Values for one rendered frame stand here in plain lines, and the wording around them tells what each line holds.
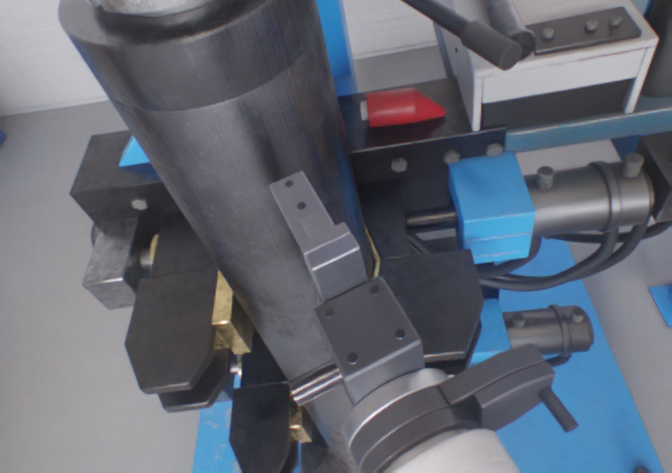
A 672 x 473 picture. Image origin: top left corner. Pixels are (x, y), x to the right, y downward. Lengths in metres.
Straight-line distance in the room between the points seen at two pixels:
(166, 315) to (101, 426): 1.24
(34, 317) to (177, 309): 1.63
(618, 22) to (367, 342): 0.66
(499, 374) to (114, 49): 0.35
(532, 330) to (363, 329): 0.99
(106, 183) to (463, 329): 0.62
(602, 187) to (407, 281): 0.33
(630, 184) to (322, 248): 0.69
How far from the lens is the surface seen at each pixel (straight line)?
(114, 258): 0.98
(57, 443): 2.14
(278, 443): 1.23
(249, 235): 0.58
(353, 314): 0.32
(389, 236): 0.83
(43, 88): 3.38
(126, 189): 0.97
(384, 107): 0.85
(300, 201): 0.36
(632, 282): 2.04
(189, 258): 0.91
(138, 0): 0.45
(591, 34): 0.85
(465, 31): 0.58
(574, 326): 1.31
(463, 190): 0.85
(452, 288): 0.78
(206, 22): 0.44
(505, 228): 0.85
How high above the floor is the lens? 1.67
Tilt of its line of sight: 50 degrees down
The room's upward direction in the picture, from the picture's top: 15 degrees counter-clockwise
